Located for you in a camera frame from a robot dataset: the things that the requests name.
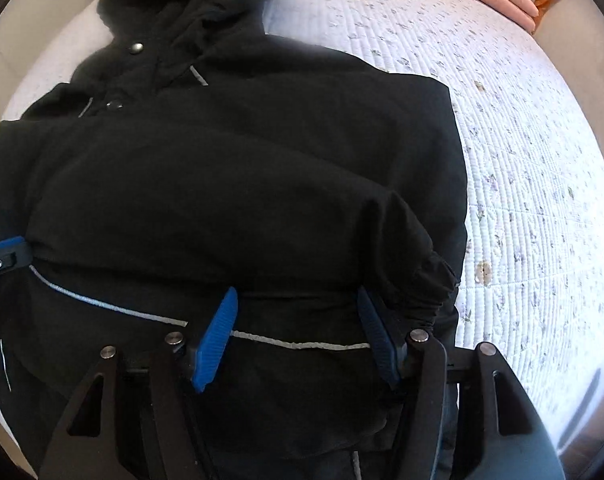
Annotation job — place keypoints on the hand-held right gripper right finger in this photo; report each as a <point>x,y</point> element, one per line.
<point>377,332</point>

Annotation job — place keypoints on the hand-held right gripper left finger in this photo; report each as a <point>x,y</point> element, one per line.
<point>214,340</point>

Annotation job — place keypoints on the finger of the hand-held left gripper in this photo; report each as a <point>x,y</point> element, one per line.
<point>6,249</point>

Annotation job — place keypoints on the black hooded jacket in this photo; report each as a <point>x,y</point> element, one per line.
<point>232,160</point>

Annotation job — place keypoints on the bed with floral quilted cover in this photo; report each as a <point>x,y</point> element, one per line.
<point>532,160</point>

